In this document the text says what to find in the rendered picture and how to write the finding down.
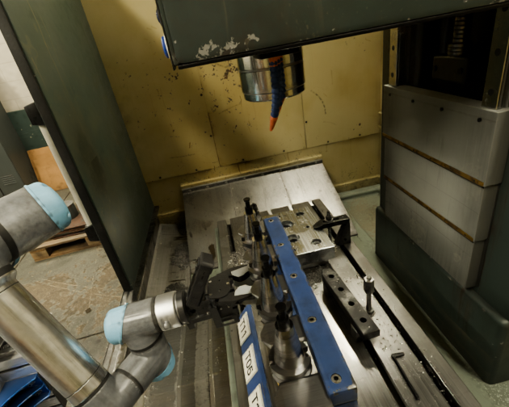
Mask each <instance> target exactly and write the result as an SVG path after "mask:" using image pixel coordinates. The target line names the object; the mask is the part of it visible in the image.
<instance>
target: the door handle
mask: <svg viewBox="0 0 509 407"><path fill-rule="evenodd" d="M23 108H24V110H25V112H26V113H27V116H28V118H29V120H30V121H31V123H32V125H39V127H40V130H41V132H42V134H43V136H44V139H45V140H46V142H47V144H48V147H49V148H50V150H51V152H52V154H53V156H54V159H55V161H56V163H57V165H58V167H59V169H60V171H61V173H62V175H63V177H64V179H65V181H66V184H67V186H68V188H69V190H70V192H71V194H72V196H73V197H74V200H75V202H76V204H77V206H78V208H79V211H80V213H81V214H82V217H83V219H84V221H85V222H86V226H85V228H84V231H85V233H86V235H87V237H88V239H89V241H99V237H98V235H97V233H96V232H95V229H94V227H93V225H92V223H91V221H90V218H89V216H88V215H87V213H86V210H85V208H84V206H83V204H82V201H81V200H80V198H79V196H78V193H77V191H76V189H75V187H74V185H73V183H72V181H71V179H70V176H69V174H68V172H67V170H66V168H65V166H64V164H63V162H62V160H61V157H60V155H59V153H58V152H57V149H56V147H55V145H54V143H53V140H52V138H51V136H50V135H49V133H48V129H47V128H46V126H45V124H44V121H43V120H42V118H41V116H40V113H39V111H38V109H37V107H36V105H35V103H30V104H28V105H27V106H24V107H23Z"/></svg>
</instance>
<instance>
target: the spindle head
mask: <svg viewBox="0 0 509 407"><path fill-rule="evenodd" d="M157 3H158V9H159V12H160V15H161V19H162V24H163V27H164V31H165V34H166V39H167V43H168V46H169V50H170V54H171V58H172V61H173V64H174V65H177V66H178V68H179V69H187V68H192V67H196V66H201V65H208V64H212V63H217V62H222V61H229V60H233V59H238V58H242V57H250V56H254V55H259V54H263V53H267V52H275V51H280V50H284V49H288V48H296V47H300V46H305V45H309V44H316V43H321V42H326V41H330V40H337V39H342V38H346V37H351V36H358V35H363V34H367V33H371V32H376V31H384V30H388V29H392V28H396V27H405V26H409V25H413V24H417V23H425V22H430V21H434V20H438V19H446V18H450V17H455V16H459V15H467V14H471V13H475V12H480V11H484V10H492V9H496V8H500V7H505V6H509V0H157Z"/></svg>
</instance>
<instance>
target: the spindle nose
mask: <svg viewBox="0 0 509 407"><path fill-rule="evenodd" d="M282 57H283V63H284V66H283V68H284V74H285V77H284V78H285V85H286V87H285V90H286V92H285V98H290V97H292V96H295V95H298V94H300V93H302V92H303V91H304V90H305V67H304V61H303V48H302V46H300V47H299V52H296V53H292V54H288V55H283V56H282ZM237 63H238V70H239V77H240V81H241V86H242V93H243V94H244V99H245V100H246V101H248V102H253V103H260V102H269V101H271V100H272V97H271V96H272V92H271V90H272V88H271V76H270V74H271V71H270V66H269V60H268V58H267V59H263V60H260V59H254V57H253V56H250V57H242V58H238V59H237Z"/></svg>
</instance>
